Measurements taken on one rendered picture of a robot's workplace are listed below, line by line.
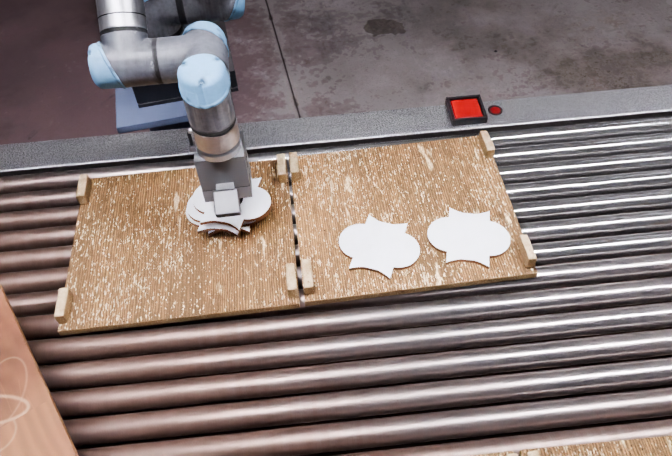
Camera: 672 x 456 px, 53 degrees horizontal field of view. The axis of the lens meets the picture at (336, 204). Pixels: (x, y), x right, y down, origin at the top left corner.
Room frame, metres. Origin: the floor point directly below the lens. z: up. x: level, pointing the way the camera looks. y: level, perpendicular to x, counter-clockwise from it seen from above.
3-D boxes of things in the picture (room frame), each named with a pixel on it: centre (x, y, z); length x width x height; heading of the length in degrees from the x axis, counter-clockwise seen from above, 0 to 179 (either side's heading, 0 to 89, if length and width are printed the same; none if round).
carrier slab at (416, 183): (0.81, -0.13, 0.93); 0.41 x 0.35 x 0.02; 95
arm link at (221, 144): (0.82, 0.19, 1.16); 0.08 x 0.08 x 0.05
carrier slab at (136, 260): (0.78, 0.29, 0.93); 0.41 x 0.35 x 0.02; 94
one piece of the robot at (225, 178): (0.79, 0.19, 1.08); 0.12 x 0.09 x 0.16; 5
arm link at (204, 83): (0.82, 0.19, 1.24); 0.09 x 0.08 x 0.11; 6
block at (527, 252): (0.69, -0.33, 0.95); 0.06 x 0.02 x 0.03; 5
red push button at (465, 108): (1.10, -0.29, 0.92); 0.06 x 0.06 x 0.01; 3
